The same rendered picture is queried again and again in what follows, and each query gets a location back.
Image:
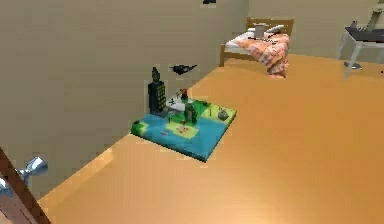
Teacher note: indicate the blue green toy landscape model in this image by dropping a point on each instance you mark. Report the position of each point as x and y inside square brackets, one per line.
[186, 133]

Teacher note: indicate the brown room door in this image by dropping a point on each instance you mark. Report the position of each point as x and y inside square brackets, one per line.
[16, 200]

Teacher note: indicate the white pillow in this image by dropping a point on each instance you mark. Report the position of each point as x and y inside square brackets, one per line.
[275, 28]

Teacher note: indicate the wooden bed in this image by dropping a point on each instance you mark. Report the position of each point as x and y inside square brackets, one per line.
[233, 46]

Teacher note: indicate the black toy aeroplane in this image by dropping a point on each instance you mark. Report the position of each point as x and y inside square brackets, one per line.
[181, 69]

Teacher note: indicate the orange checked blanket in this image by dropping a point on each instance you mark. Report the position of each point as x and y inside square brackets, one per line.
[271, 53]

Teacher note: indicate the black wall fixture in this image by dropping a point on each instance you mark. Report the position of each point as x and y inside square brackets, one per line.
[209, 1]

